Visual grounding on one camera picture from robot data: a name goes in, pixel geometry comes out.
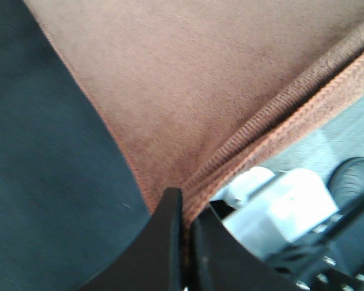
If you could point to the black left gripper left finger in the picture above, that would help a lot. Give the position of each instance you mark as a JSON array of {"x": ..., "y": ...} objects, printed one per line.
[{"x": 152, "y": 261}]

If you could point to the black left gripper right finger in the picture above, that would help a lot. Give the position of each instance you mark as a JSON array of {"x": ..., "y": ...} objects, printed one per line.
[{"x": 219, "y": 262}]

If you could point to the brown towel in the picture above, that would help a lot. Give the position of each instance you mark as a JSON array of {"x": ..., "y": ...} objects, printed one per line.
[{"x": 196, "y": 91}]

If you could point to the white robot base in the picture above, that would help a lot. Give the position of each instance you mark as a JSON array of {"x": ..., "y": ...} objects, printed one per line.
[{"x": 275, "y": 206}]

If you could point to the black table cloth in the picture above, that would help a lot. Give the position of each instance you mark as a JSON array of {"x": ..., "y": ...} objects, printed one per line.
[{"x": 69, "y": 204}]

